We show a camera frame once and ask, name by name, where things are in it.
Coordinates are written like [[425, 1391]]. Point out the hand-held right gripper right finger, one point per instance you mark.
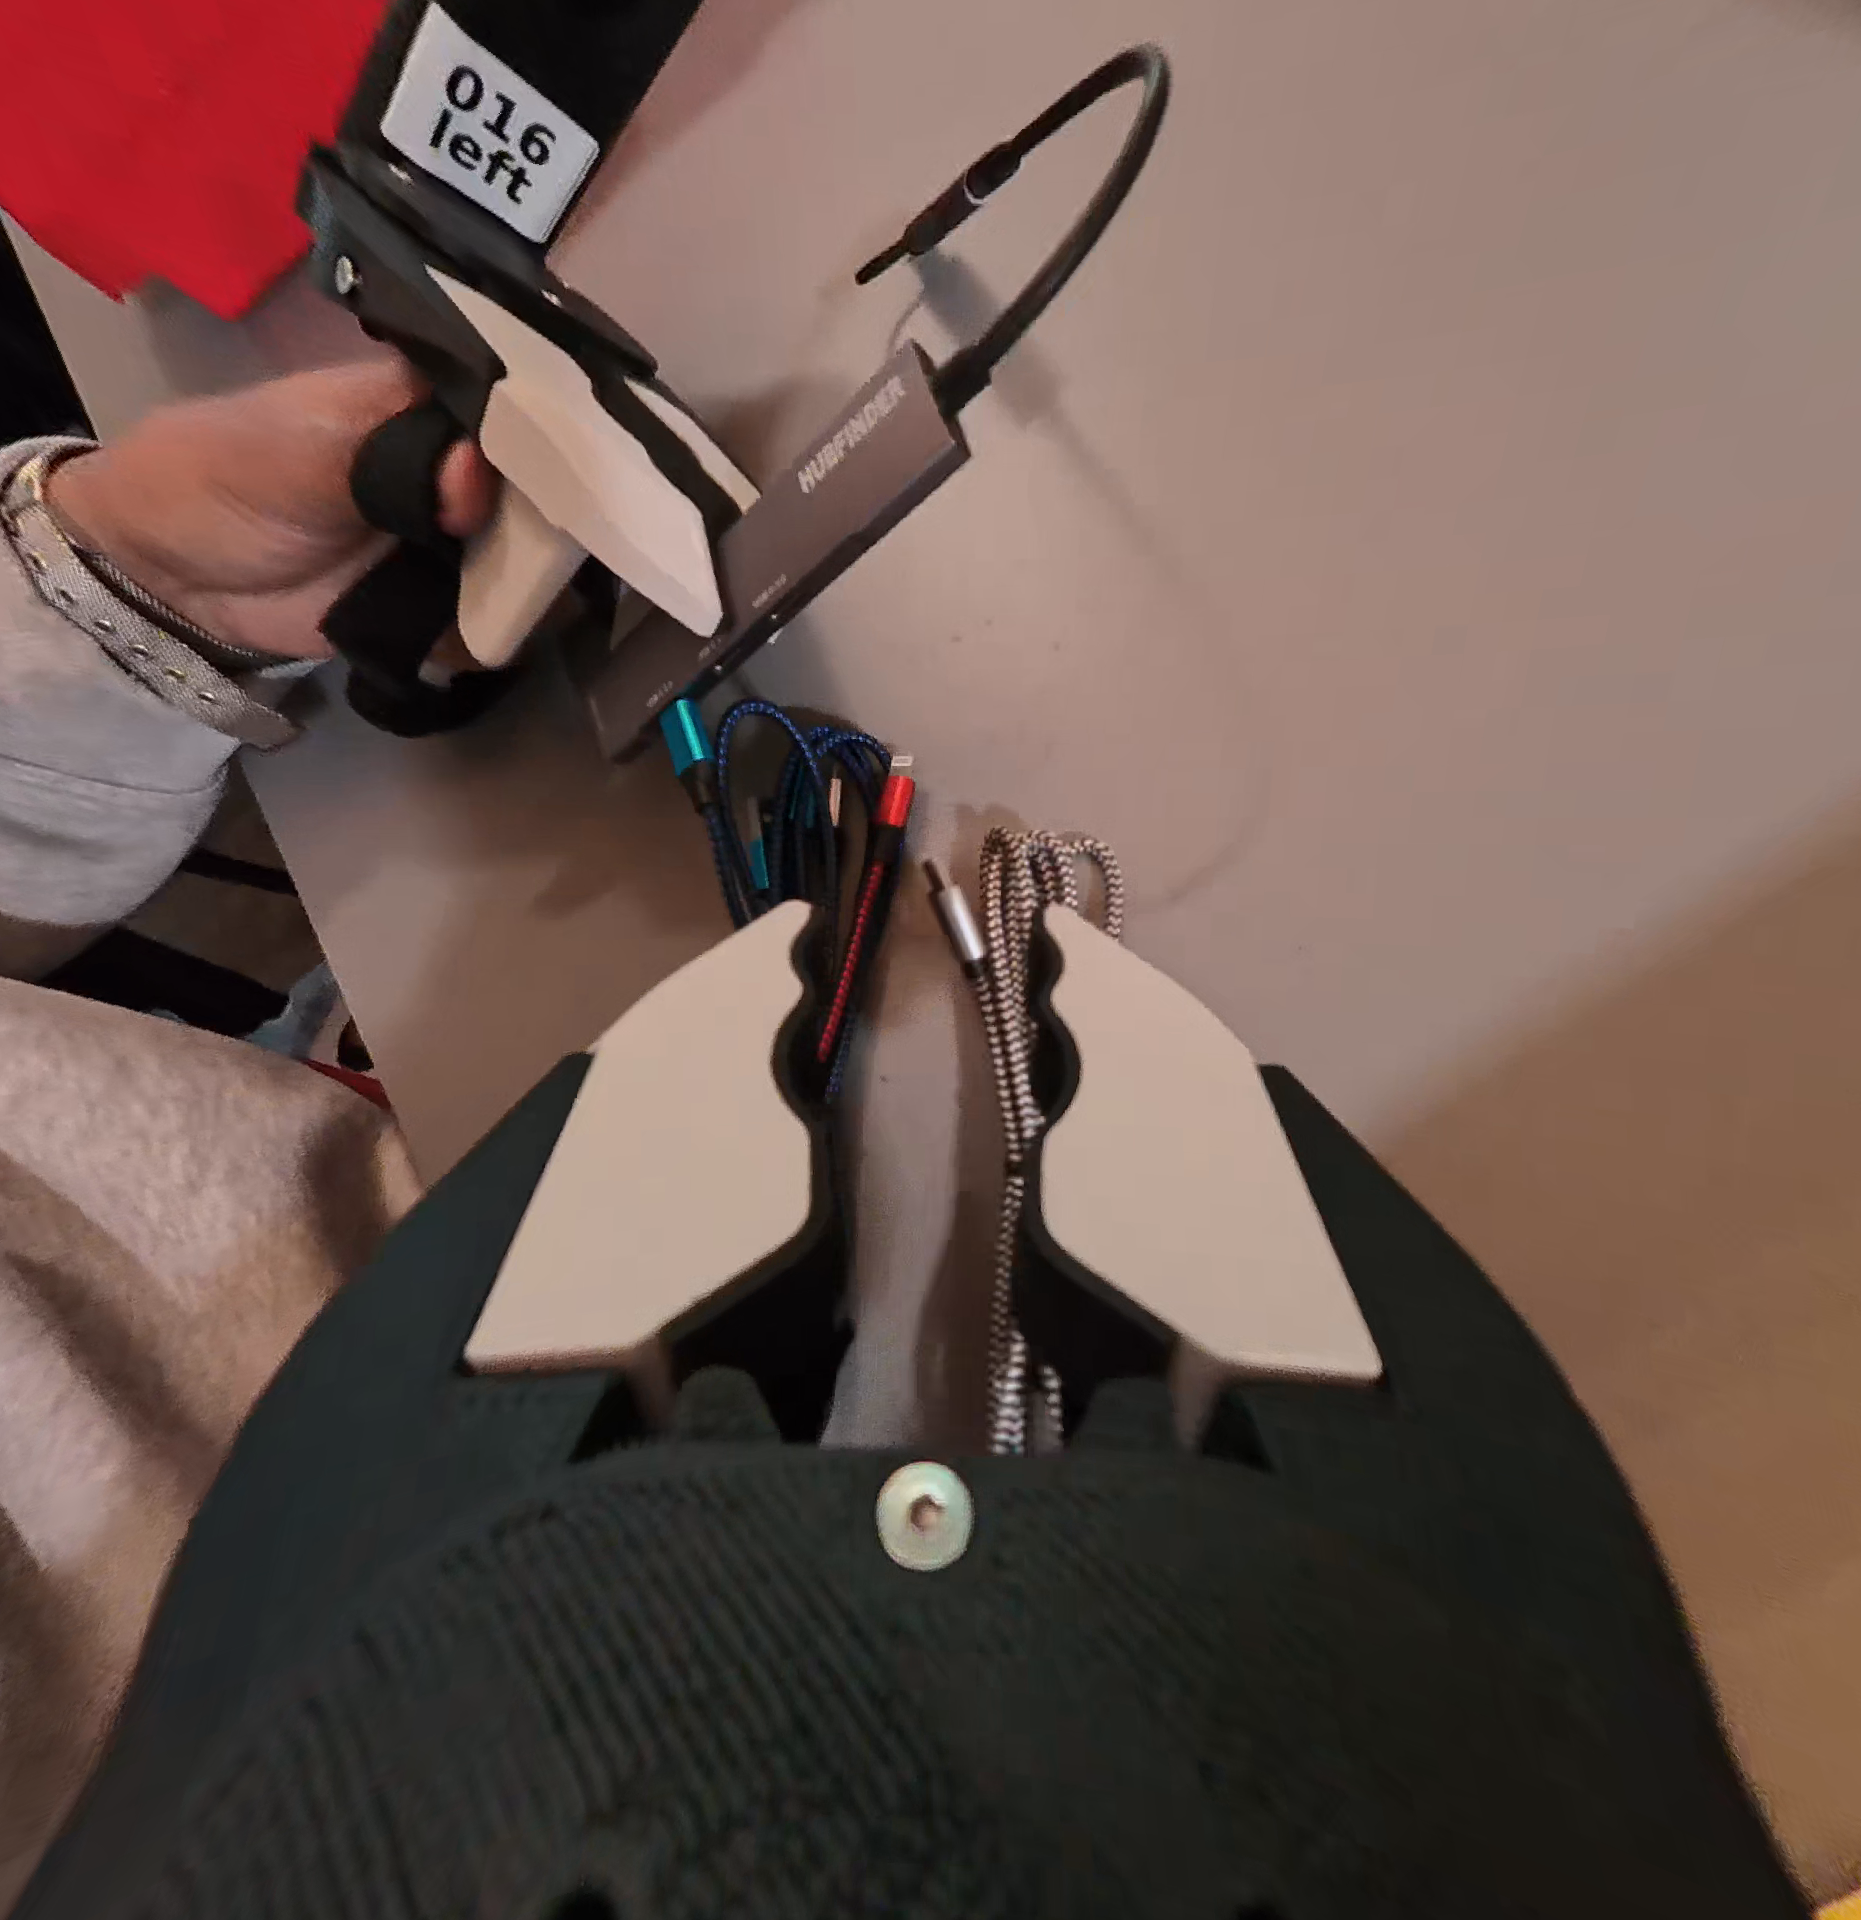
[[1186, 1186]]

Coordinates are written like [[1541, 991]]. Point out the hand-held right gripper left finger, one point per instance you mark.
[[675, 1172]]

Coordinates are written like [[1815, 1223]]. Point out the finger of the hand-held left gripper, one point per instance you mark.
[[707, 443], [600, 481]]

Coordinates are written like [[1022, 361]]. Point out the grey usb hub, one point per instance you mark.
[[855, 481]]

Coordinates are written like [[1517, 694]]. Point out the person's left forearm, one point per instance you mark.
[[61, 781]]

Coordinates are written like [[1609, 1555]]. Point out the person's left hand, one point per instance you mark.
[[241, 495]]

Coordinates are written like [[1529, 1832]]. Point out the red storage bin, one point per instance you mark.
[[151, 122]]

